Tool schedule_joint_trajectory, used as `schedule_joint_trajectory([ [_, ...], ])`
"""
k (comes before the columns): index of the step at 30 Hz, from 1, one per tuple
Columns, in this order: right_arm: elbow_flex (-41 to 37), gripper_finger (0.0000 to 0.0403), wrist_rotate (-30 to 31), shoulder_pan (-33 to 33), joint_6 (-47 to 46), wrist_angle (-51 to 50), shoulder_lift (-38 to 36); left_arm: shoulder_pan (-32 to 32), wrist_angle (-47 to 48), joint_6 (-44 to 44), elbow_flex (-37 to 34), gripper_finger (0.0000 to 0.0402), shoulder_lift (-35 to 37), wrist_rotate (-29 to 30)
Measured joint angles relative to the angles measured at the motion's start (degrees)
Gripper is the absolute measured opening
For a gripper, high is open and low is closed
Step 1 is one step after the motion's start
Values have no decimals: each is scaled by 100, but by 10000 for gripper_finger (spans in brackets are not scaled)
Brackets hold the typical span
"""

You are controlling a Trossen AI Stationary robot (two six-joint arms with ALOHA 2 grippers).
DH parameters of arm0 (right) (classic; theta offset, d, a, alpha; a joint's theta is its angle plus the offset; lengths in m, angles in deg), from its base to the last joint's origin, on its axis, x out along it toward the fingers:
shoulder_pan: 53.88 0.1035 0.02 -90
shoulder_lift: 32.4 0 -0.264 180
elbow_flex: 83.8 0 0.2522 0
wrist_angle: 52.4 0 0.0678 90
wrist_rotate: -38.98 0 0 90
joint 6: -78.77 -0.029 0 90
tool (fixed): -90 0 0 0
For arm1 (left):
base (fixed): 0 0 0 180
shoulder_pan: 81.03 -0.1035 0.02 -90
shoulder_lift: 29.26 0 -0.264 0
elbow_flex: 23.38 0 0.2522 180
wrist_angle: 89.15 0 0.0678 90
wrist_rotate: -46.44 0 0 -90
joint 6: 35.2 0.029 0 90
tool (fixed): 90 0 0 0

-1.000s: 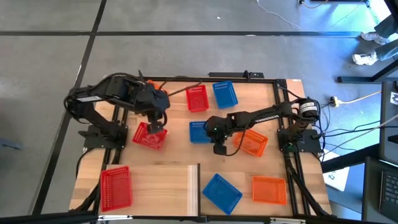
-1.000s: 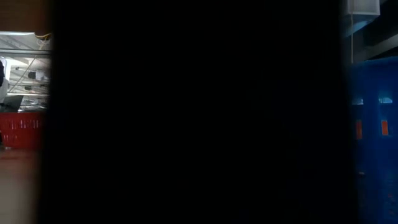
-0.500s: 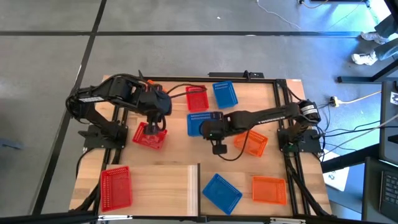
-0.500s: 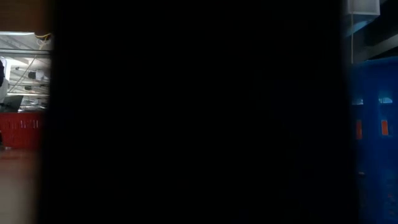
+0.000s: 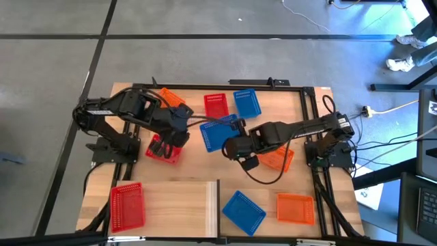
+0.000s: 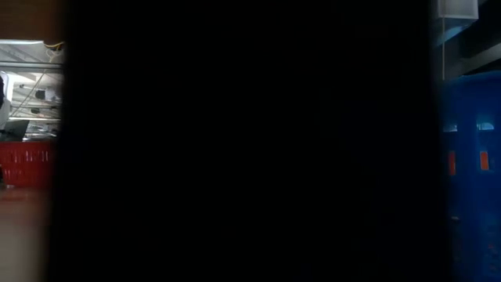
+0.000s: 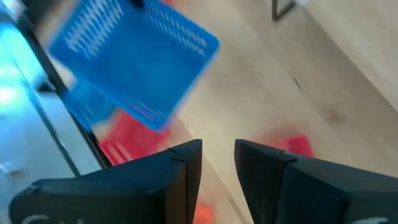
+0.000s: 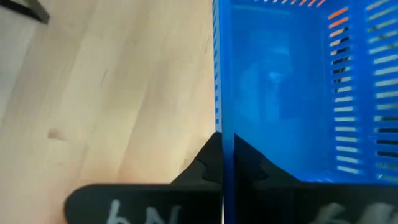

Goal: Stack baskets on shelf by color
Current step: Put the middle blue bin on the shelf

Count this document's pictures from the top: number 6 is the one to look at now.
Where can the red plastic basket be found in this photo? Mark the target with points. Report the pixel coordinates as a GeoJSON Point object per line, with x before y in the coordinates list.
{"type": "Point", "coordinates": [27, 164]}

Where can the blue plastic basket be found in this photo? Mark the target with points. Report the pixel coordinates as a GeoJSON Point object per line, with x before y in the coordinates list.
{"type": "Point", "coordinates": [469, 203]}

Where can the wooden shelf board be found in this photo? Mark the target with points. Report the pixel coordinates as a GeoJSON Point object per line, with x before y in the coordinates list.
{"type": "Point", "coordinates": [27, 19]}

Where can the black monitor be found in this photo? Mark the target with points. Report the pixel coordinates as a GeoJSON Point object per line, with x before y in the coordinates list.
{"type": "Point", "coordinates": [15, 129]}

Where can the black metal shelf frame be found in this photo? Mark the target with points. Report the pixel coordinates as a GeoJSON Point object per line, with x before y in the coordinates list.
{"type": "Point", "coordinates": [250, 141]}

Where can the black window frame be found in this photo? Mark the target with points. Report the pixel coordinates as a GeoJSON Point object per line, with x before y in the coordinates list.
{"type": "Point", "coordinates": [481, 51]}

